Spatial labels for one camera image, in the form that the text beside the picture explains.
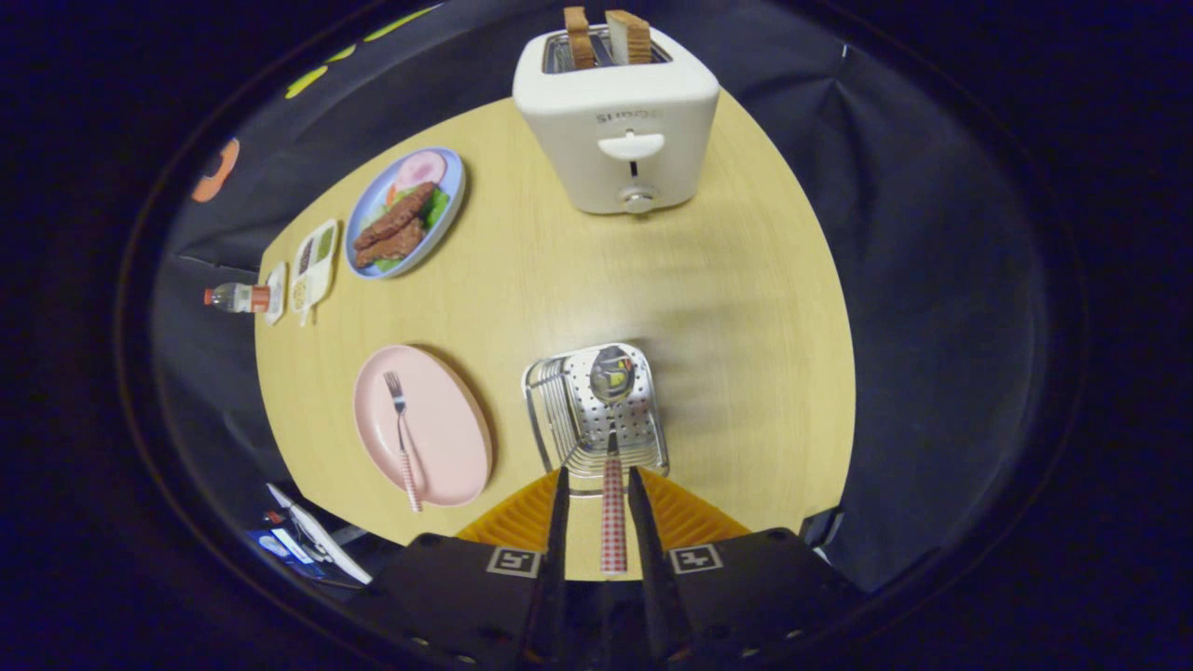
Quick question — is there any white divided condiment tray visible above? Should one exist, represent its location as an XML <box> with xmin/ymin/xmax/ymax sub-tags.
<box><xmin>290</xmin><ymin>219</ymin><xmax>339</xmax><ymax>327</ymax></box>

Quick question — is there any clear bottle with red cap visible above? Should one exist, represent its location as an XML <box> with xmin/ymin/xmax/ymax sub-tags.
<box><xmin>204</xmin><ymin>282</ymin><xmax>272</xmax><ymax>314</ymax></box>

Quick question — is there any fork with checked handle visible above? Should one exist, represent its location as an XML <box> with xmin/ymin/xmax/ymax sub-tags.
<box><xmin>383</xmin><ymin>371</ymin><xmax>423</xmax><ymax>514</ymax></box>

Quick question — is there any brown meat strip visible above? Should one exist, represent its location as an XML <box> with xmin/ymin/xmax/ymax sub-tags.
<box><xmin>354</xmin><ymin>217</ymin><xmax>426</xmax><ymax>269</ymax></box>
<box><xmin>352</xmin><ymin>182</ymin><xmax>436</xmax><ymax>251</ymax></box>

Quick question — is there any pink ham slice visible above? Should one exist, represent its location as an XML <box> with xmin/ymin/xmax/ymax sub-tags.
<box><xmin>394</xmin><ymin>151</ymin><xmax>448</xmax><ymax>192</ymax></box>

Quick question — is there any black backdrop cloth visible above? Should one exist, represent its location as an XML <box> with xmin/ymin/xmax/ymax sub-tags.
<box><xmin>121</xmin><ymin>0</ymin><xmax>1082</xmax><ymax>597</ymax></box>

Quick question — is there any pink plate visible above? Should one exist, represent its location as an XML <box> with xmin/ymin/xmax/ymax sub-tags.
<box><xmin>352</xmin><ymin>345</ymin><xmax>494</xmax><ymax>508</ymax></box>

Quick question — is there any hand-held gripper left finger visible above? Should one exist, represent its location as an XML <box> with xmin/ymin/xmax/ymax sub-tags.
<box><xmin>368</xmin><ymin>466</ymin><xmax>571</xmax><ymax>671</ymax></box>

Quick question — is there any green lettuce leaf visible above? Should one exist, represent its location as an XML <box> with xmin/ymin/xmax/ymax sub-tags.
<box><xmin>373</xmin><ymin>186</ymin><xmax>451</xmax><ymax>273</ymax></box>

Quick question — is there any spoon with checked handle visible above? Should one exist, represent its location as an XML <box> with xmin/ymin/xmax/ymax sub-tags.
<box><xmin>589</xmin><ymin>345</ymin><xmax>638</xmax><ymax>575</ymax></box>

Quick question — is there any small black box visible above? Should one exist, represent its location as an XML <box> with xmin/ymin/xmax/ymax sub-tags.
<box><xmin>802</xmin><ymin>508</ymin><xmax>844</xmax><ymax>551</ymax></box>

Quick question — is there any white toaster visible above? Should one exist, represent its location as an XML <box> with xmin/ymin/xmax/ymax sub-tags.
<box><xmin>513</xmin><ymin>23</ymin><xmax>720</xmax><ymax>216</ymax></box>

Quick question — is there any white flat box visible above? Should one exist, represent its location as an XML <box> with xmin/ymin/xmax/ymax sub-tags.
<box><xmin>266</xmin><ymin>483</ymin><xmax>374</xmax><ymax>586</ymax></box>

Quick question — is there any blue packet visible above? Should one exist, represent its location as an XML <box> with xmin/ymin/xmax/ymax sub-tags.
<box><xmin>247</xmin><ymin>528</ymin><xmax>322</xmax><ymax>569</ymax></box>

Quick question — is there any blue plate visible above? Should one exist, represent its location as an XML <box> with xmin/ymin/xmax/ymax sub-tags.
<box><xmin>344</xmin><ymin>146</ymin><xmax>466</xmax><ymax>280</ymax></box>

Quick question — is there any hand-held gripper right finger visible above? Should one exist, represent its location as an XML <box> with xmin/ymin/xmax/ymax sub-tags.
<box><xmin>626</xmin><ymin>466</ymin><xmax>854</xmax><ymax>668</ymax></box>

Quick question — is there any metal wire basket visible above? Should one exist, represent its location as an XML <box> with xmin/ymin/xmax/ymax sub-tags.
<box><xmin>522</xmin><ymin>342</ymin><xmax>670</xmax><ymax>479</ymax></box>

